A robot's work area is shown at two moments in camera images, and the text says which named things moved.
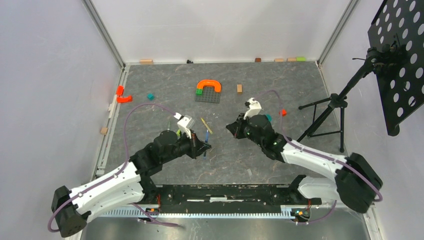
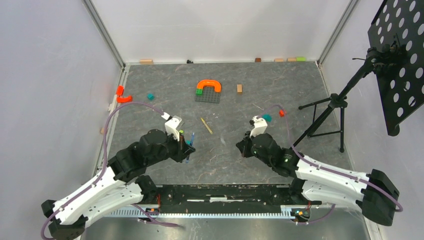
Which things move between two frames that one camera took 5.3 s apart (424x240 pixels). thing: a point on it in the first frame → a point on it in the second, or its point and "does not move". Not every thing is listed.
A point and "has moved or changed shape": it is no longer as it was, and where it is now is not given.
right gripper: [235, 127] → [243, 145]
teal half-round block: [269, 117] does not move
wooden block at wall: [146, 61] does not move
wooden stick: [206, 125] does not move
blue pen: [204, 157] has moved or changed shape
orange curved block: [124, 99] does not move
